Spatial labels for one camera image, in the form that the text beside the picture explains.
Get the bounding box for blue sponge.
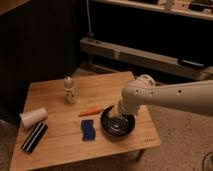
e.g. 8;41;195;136
81;120;96;141

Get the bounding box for black striped box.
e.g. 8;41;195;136
21;122;48;153

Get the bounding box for low wooden table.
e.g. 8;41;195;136
9;72;161;171

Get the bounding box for black case handle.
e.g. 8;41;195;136
177;58;209;70

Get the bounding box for black ceramic bowl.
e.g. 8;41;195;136
100;106;135;137

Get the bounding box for long grey case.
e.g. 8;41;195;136
80;37;213;80

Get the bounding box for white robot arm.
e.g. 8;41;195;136
109;74;213;118

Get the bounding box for orange carrot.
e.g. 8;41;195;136
79;108;101;117

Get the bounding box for metal pole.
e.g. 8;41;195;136
86;0;94;41

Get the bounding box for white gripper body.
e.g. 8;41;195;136
110;100;131;118

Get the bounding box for white paper cup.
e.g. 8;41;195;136
20;108;48;129

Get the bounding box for clear plastic bottle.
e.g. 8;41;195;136
64;76;77;104

